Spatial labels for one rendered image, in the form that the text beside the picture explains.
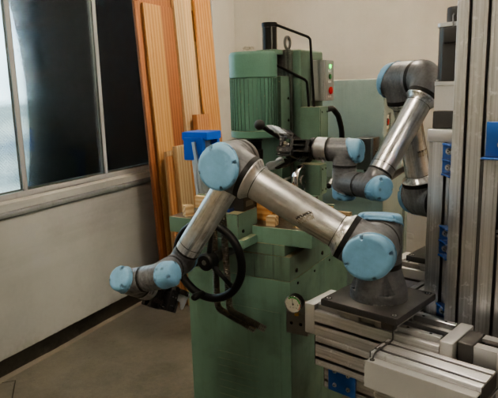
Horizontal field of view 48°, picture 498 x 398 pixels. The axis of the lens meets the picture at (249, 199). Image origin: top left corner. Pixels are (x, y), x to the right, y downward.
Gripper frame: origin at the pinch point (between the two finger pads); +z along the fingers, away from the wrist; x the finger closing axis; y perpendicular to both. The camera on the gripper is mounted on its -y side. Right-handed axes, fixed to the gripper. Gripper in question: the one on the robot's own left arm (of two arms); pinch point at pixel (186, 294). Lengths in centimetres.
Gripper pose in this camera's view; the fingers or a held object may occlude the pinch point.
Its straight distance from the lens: 190.0
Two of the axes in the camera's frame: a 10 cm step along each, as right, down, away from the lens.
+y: -2.3, 9.4, -2.6
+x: 8.7, 0.8, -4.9
